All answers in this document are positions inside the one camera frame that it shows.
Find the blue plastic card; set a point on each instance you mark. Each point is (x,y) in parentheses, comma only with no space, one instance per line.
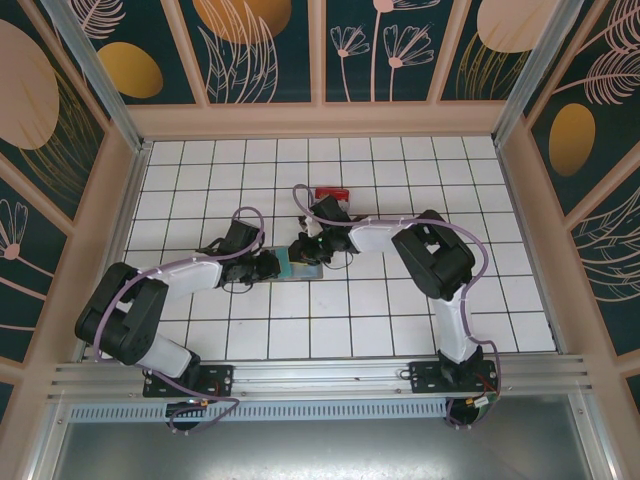
(310,271)

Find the small labelled electronics board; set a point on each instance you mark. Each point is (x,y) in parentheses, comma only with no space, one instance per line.
(487,400)

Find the clear acrylic card stand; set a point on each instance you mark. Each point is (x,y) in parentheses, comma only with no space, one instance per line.
(348,205)

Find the teal plastic card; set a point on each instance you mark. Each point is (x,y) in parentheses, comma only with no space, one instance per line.
(285,264)

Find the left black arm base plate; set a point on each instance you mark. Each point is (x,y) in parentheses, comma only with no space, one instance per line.
(220,380)

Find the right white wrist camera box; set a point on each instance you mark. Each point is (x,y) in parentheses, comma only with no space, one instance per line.
(314,227)

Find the red plastic card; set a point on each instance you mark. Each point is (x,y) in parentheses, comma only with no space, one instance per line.
(332,193)

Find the aluminium frame bar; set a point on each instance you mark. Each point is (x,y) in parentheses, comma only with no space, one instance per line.
(592,440)
(50,440)

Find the grey metal sheet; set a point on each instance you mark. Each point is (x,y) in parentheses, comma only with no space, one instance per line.
(320,450)

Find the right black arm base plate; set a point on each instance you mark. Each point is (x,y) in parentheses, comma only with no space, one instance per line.
(425,377)

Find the aluminium mounting rail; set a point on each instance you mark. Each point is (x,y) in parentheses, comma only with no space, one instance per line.
(320,375)

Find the aluminium corner post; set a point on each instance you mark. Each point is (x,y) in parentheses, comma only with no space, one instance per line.
(111,97)
(542,75)

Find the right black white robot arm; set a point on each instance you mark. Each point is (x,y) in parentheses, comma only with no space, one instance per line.
(375,237)

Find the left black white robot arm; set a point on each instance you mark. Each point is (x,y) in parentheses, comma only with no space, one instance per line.
(190,272)

